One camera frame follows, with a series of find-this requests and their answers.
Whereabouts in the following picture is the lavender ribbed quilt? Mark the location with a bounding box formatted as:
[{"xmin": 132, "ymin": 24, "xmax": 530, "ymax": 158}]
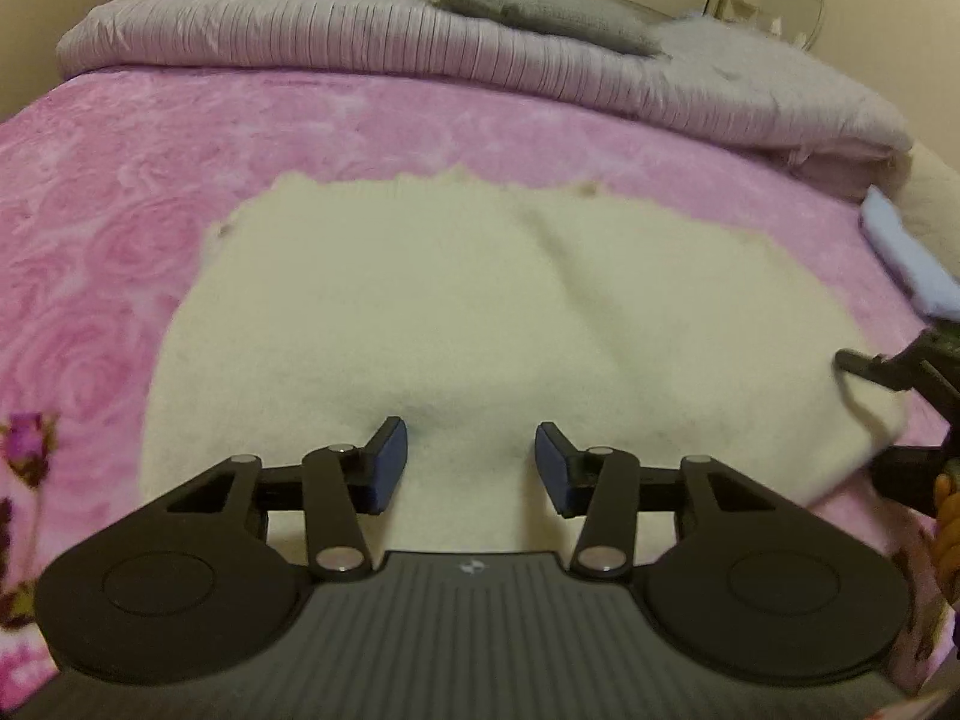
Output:
[{"xmin": 56, "ymin": 0, "xmax": 914, "ymax": 202}]

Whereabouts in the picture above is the light blue cloth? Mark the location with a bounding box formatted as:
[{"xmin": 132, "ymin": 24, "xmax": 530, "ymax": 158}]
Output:
[{"xmin": 859, "ymin": 186, "xmax": 960, "ymax": 320}]

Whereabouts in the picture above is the cream fluffy blanket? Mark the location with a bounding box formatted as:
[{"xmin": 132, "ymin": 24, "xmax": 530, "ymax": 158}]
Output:
[{"xmin": 896, "ymin": 141, "xmax": 960, "ymax": 280}]

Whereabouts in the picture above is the cream knit sweater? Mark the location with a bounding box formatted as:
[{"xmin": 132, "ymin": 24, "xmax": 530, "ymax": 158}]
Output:
[{"xmin": 139, "ymin": 169, "xmax": 910, "ymax": 550}]

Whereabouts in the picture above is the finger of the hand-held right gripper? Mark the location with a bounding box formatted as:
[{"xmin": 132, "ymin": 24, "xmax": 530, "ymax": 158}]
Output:
[
  {"xmin": 835, "ymin": 328, "xmax": 960, "ymax": 421},
  {"xmin": 870, "ymin": 445, "xmax": 960, "ymax": 517}
]

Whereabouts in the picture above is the round mirror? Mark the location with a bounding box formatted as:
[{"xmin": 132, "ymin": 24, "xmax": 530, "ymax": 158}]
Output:
[{"xmin": 760, "ymin": 0, "xmax": 827, "ymax": 53}]

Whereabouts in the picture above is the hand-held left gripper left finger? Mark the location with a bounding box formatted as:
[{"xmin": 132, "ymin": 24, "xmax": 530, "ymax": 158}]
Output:
[{"xmin": 165, "ymin": 415, "xmax": 410, "ymax": 580}]

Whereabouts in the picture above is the grey pillow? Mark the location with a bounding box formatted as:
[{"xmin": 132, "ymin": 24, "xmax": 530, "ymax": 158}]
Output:
[{"xmin": 424, "ymin": 0, "xmax": 665, "ymax": 59}]

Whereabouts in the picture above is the person's right hand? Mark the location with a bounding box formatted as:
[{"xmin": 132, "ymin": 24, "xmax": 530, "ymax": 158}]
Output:
[{"xmin": 933, "ymin": 465, "xmax": 960, "ymax": 608}]

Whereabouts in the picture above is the pink floral blanket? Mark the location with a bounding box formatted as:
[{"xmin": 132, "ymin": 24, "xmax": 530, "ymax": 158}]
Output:
[{"xmin": 0, "ymin": 64, "xmax": 960, "ymax": 706}]

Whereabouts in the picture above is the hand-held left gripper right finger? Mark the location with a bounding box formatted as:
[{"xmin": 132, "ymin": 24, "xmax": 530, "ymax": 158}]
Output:
[{"xmin": 533, "ymin": 422, "xmax": 782, "ymax": 580}]

